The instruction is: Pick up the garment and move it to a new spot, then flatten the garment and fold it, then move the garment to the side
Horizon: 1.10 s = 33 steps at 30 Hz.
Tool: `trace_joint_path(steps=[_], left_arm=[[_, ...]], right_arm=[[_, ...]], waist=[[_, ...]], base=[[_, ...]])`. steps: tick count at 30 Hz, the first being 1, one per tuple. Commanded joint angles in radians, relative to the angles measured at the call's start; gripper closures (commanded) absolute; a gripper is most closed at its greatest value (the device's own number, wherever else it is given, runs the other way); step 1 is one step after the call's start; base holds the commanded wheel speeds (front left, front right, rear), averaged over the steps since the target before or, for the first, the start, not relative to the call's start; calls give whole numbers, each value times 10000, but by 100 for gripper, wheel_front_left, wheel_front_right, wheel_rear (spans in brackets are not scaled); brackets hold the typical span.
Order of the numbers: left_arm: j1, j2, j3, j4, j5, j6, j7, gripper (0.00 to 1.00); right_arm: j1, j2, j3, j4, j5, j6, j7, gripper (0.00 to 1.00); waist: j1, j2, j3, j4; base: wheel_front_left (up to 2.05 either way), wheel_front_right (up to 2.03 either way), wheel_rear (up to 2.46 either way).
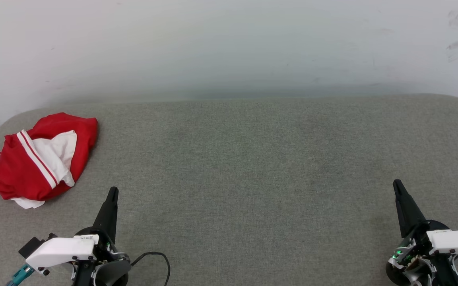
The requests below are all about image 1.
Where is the thin black cable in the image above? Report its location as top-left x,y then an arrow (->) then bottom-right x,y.
130,252 -> 171,286

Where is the teal cable connector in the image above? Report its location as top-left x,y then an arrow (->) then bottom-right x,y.
6,264 -> 35,286

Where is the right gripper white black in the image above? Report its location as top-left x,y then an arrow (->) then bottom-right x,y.
386,179 -> 458,286

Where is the red and white basketball jersey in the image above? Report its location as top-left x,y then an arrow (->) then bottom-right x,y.
0,112 -> 98,209

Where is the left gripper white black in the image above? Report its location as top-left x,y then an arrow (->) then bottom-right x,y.
25,187 -> 131,286

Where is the grey fabric sofa seat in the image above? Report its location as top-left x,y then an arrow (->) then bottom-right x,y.
0,94 -> 458,286

